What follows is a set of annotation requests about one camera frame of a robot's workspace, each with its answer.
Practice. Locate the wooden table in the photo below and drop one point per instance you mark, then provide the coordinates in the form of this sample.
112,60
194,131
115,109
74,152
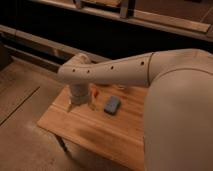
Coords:
117,137

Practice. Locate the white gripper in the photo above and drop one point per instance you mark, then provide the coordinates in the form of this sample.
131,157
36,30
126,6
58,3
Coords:
79,94

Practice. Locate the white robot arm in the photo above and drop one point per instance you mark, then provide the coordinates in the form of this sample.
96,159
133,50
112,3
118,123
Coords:
178,109

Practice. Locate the blue sponge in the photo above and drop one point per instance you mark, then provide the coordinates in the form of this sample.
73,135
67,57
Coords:
112,105

